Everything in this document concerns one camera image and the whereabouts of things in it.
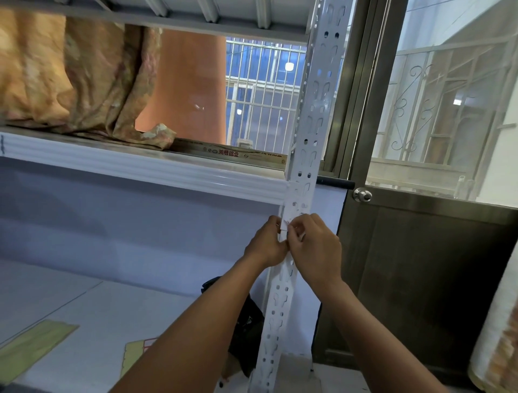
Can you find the person's right hand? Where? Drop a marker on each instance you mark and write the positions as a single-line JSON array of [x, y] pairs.
[[317, 255]]

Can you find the person's left hand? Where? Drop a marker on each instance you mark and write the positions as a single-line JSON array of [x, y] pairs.
[[265, 247]]

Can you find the red-bordered white label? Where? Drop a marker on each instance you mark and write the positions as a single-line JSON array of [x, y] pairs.
[[284, 226]]

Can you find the white perforated shelf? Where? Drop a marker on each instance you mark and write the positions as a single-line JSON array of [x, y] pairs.
[[319, 101]]

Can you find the person's left forearm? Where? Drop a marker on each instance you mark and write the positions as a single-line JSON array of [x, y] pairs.
[[194, 336]]

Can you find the person's right forearm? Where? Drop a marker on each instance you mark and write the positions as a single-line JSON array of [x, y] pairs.
[[376, 348]]

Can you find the grey ribbed shelf board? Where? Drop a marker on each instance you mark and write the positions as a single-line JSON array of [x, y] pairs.
[[226, 16]]

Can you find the silver round door knob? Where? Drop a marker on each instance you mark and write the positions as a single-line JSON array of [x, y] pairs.
[[362, 195]]

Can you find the black plastic bag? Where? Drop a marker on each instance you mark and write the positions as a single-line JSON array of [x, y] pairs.
[[247, 336]]

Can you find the dark brown glazed door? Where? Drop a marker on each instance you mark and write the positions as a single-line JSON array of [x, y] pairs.
[[425, 283]]

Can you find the white window security bars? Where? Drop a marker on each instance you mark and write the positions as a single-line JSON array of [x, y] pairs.
[[263, 105]]

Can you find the yellow sheet of red-bordered labels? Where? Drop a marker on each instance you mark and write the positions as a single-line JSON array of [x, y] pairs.
[[131, 356]]

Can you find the orange-brown panel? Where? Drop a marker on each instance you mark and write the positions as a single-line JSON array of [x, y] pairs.
[[186, 89]]

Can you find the ornate white metal grille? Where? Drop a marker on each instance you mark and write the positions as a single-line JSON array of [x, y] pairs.
[[425, 113]]

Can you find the orange patterned cloth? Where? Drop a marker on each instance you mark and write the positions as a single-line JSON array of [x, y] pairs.
[[81, 77]]

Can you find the plain yellow backing paper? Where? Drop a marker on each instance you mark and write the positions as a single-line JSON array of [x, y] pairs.
[[28, 348]]

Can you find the aluminium window frame rail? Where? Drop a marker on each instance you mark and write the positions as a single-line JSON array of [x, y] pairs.
[[238, 154]]

